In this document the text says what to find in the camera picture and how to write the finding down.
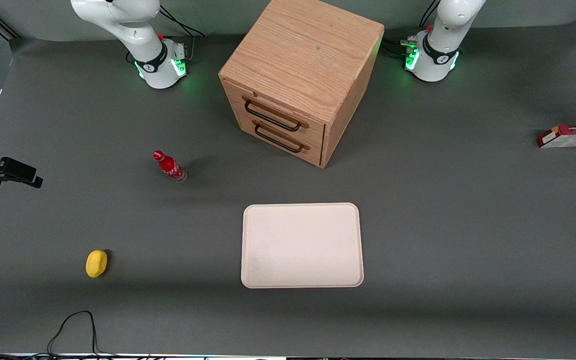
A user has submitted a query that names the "cream rectangular tray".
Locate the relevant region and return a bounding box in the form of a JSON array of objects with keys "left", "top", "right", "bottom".
[{"left": 240, "top": 202, "right": 365, "bottom": 290}]

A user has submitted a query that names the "yellow lemon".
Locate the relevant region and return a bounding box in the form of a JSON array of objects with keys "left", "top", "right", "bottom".
[{"left": 85, "top": 249, "right": 109, "bottom": 279}]

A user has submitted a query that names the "black drawer handle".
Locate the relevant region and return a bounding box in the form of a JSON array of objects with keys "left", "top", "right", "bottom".
[
  {"left": 244, "top": 99, "right": 303, "bottom": 133},
  {"left": 254, "top": 122, "right": 305, "bottom": 154}
]

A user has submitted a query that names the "black arm base cable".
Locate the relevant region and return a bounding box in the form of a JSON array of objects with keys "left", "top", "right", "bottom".
[
  {"left": 382, "top": 10, "right": 436, "bottom": 60},
  {"left": 158, "top": 5, "right": 206, "bottom": 63}
]

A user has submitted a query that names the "black looped table cable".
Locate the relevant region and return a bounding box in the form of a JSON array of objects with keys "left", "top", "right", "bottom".
[{"left": 47, "top": 310, "right": 101, "bottom": 358}]

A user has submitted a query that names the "black frame rail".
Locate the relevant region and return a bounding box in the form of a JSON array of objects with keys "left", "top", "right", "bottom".
[{"left": 0, "top": 9, "right": 21, "bottom": 41}]

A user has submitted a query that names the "wooden drawer cabinet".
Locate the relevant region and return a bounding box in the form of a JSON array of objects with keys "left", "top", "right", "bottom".
[{"left": 218, "top": 0, "right": 385, "bottom": 169}]

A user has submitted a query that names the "red cookie box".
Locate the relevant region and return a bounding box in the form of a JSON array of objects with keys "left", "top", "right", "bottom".
[{"left": 537, "top": 124, "right": 576, "bottom": 149}]

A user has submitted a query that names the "black left arm base cable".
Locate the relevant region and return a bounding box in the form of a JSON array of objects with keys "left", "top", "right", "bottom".
[{"left": 382, "top": 10, "right": 436, "bottom": 60}]

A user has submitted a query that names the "black right arm base cable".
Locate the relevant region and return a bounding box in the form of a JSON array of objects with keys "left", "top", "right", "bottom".
[{"left": 158, "top": 5, "right": 206, "bottom": 63}]

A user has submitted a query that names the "wooden drawer front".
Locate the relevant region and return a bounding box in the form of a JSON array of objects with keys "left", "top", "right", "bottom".
[
  {"left": 239, "top": 93, "right": 326, "bottom": 149},
  {"left": 240, "top": 117, "right": 325, "bottom": 167}
]

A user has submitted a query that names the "red cola bottle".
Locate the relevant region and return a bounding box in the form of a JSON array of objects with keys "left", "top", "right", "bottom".
[{"left": 152, "top": 149, "right": 188, "bottom": 184}]

